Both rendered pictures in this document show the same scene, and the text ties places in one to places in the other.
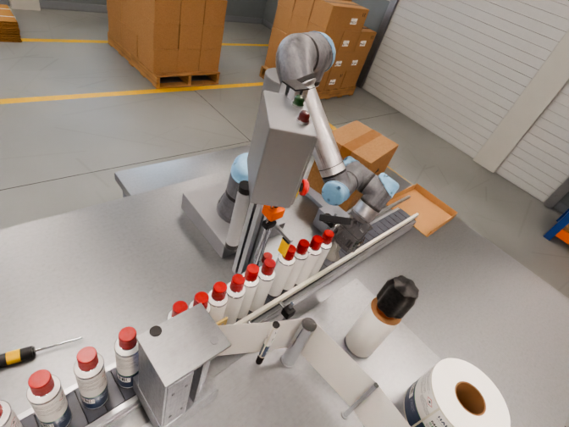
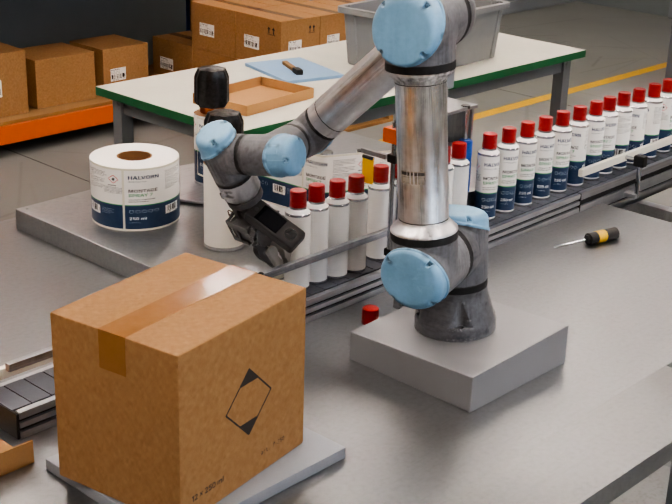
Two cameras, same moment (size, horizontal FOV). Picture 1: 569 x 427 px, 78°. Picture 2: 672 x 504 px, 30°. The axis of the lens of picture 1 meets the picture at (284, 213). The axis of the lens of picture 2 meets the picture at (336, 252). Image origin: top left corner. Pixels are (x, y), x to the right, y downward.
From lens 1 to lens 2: 313 cm
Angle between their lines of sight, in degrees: 119
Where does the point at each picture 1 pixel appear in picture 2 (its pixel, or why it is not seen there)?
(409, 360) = (150, 240)
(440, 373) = (160, 162)
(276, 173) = not seen: hidden behind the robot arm
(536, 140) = not seen: outside the picture
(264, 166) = not seen: hidden behind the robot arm
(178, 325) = (450, 107)
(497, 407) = (104, 153)
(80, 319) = (572, 261)
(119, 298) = (550, 275)
